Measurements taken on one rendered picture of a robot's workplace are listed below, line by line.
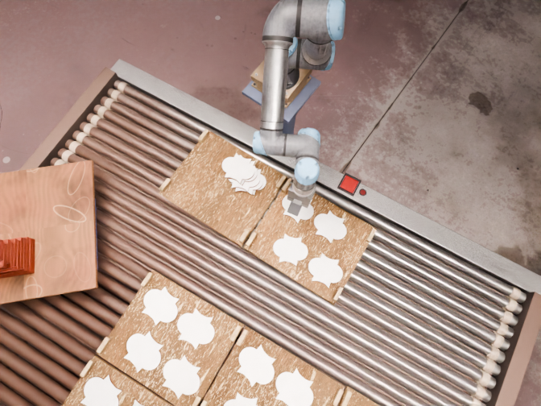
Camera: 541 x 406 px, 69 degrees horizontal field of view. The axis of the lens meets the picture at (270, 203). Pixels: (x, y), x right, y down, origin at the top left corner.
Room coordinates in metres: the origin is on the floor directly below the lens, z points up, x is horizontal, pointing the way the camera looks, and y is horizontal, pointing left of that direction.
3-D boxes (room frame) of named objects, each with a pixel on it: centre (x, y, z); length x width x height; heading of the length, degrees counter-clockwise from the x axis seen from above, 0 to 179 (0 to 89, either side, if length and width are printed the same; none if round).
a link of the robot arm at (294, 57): (1.10, -0.03, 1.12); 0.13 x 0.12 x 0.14; 86
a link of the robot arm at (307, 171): (0.49, -0.11, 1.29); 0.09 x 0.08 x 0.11; 176
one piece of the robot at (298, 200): (0.47, -0.10, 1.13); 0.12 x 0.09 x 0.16; 157
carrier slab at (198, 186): (0.58, 0.20, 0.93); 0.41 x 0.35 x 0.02; 59
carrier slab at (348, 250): (0.37, -0.17, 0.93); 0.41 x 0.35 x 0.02; 60
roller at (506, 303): (0.57, -0.11, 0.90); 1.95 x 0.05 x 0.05; 63
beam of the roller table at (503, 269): (0.68, -0.17, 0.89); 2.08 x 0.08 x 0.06; 63
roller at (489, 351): (0.40, -0.02, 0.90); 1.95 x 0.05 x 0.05; 63
